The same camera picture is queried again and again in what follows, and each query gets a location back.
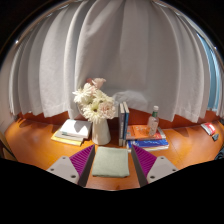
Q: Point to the white ceramic vase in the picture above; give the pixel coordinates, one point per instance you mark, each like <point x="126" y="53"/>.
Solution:
<point x="101" y="133"/>

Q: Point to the white curtain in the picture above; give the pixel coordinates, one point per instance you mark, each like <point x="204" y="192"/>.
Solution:
<point x="133" y="53"/>

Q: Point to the white flower bouquet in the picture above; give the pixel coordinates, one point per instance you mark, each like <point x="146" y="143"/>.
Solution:
<point x="93" y="103"/>

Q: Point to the white thick book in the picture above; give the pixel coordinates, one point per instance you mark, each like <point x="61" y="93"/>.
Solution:
<point x="76" y="128"/>

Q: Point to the clear plastic bottle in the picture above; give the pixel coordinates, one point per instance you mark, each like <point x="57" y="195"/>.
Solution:
<point x="153" y="123"/>

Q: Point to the pale green towel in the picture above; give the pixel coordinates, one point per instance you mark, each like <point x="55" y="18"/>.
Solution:
<point x="110" y="161"/>

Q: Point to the red and white packet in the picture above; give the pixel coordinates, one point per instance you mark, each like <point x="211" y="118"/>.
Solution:
<point x="208" y="128"/>

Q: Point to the blue upright book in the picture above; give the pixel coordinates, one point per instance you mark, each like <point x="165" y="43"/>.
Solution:
<point x="126" y="120"/>

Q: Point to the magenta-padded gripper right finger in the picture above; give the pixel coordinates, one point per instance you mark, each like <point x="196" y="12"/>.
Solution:
<point x="161" y="167"/>

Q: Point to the black chair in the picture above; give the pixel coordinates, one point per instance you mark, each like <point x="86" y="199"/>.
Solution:
<point x="220" y="154"/>

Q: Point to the window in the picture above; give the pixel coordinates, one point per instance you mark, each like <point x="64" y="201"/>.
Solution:
<point x="211" y="73"/>

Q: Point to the yellow flat book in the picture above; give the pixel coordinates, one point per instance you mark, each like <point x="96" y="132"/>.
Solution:
<point x="63" y="140"/>

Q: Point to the grey flat book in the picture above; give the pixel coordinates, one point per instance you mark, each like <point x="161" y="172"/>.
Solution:
<point x="65" y="136"/>

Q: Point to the orange flat book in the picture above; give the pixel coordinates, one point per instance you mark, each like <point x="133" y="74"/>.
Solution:
<point x="138" y="132"/>

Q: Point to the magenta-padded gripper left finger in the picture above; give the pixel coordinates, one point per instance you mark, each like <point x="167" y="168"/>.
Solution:
<point x="63" y="168"/>

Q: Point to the grey upright book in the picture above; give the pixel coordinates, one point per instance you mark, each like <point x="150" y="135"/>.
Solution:
<point x="121" y="126"/>

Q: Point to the small dark object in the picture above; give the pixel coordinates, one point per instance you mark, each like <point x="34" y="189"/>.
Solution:
<point x="215" y="137"/>

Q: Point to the wooden chair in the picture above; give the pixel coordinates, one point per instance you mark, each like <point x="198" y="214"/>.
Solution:
<point x="6" y="146"/>

